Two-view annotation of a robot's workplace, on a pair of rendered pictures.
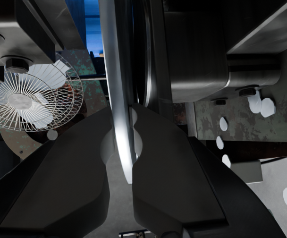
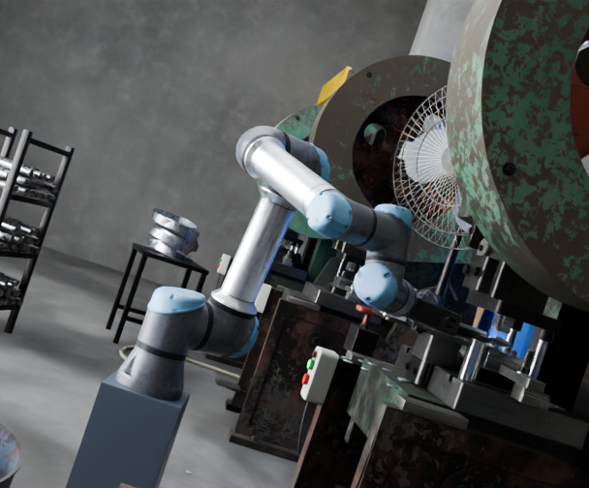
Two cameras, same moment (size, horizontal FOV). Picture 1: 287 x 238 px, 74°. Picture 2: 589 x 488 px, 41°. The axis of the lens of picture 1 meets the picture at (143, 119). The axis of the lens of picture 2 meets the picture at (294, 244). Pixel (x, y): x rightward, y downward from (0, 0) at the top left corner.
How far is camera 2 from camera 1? 165 cm
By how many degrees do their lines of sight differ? 7
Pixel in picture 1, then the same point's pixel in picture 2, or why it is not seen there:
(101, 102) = not seen: hidden behind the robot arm
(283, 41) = (432, 383)
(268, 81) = (417, 379)
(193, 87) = (427, 346)
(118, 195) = (57, 133)
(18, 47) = (472, 279)
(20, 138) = (392, 83)
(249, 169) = (321, 390)
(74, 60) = not seen: hidden behind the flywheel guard
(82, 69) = not seen: hidden behind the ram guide
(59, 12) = (481, 302)
